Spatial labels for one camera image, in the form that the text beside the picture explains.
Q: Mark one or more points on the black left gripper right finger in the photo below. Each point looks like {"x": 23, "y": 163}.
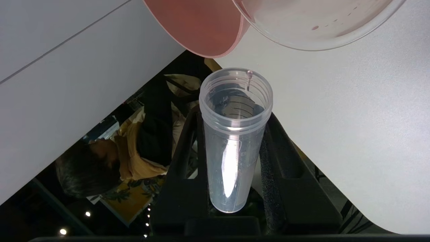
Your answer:
{"x": 295, "y": 201}

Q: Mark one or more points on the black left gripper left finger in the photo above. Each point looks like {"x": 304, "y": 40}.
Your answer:
{"x": 181, "y": 195}

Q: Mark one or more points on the red pigment test tube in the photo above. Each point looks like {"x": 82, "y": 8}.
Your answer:
{"x": 231, "y": 161}

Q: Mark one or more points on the clear glass beaker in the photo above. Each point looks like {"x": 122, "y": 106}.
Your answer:
{"x": 319, "y": 23}

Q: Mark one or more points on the yellow floral cloth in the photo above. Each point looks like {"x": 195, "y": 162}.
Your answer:
{"x": 134, "y": 198}

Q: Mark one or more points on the person in yellow shirt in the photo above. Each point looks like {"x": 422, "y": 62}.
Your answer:
{"x": 84, "y": 171}

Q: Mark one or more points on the pink bowl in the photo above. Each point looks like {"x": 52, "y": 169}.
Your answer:
{"x": 201, "y": 27}

